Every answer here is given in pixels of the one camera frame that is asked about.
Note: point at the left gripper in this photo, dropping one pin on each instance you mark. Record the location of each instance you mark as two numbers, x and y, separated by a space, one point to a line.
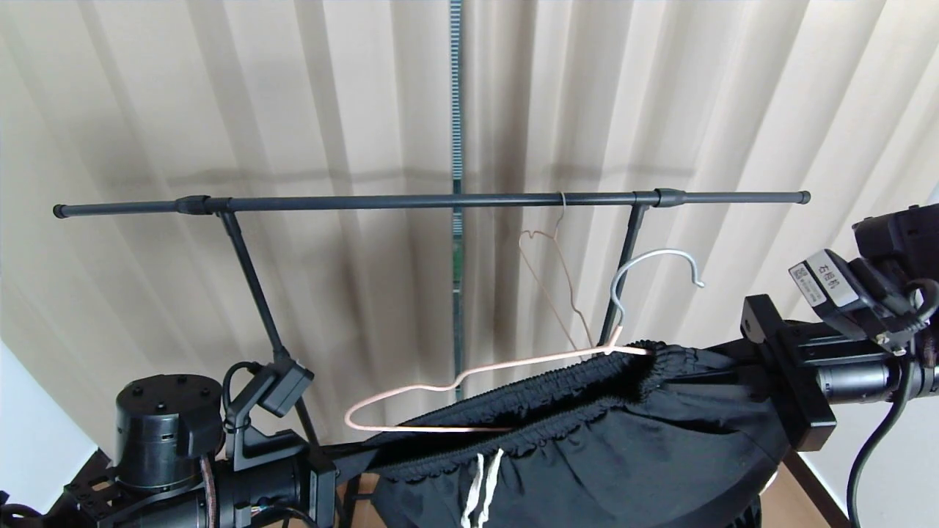
271 499

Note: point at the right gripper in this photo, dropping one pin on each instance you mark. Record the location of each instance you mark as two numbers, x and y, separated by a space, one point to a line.
799 396

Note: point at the black shorts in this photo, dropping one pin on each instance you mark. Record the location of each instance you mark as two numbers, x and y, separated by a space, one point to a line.
623 455

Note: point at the pink clothes hanger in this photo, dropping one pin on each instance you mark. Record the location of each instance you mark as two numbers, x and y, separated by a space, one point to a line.
559 220
660 253

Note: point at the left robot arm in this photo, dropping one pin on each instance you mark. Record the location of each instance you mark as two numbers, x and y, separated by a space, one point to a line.
169 425

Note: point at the black clothes rack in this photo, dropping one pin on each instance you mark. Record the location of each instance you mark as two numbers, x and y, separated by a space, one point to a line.
367 201

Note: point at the beige curtain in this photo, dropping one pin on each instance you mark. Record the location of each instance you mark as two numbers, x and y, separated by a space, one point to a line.
220 110

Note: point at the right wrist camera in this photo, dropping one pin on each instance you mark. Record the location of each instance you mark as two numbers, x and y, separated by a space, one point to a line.
825 279

